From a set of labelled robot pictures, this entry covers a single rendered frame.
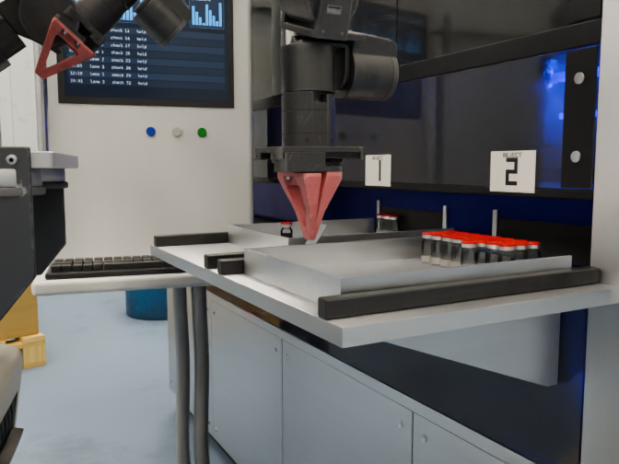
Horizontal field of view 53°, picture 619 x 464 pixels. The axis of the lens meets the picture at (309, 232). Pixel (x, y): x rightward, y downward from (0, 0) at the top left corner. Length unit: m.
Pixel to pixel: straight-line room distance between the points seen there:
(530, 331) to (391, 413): 0.46
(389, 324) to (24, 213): 0.35
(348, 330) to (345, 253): 0.36
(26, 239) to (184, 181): 0.94
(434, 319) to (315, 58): 0.29
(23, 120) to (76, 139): 8.16
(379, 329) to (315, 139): 0.20
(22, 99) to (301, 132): 9.12
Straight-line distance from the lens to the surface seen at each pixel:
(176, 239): 1.18
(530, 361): 0.88
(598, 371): 0.89
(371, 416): 1.32
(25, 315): 3.51
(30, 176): 0.62
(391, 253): 0.97
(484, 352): 0.82
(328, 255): 0.91
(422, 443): 1.20
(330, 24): 0.63
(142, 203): 1.52
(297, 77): 0.64
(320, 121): 0.64
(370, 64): 0.68
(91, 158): 1.52
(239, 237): 1.15
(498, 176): 0.97
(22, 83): 9.73
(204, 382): 1.74
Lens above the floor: 1.03
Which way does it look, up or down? 6 degrees down
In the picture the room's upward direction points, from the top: straight up
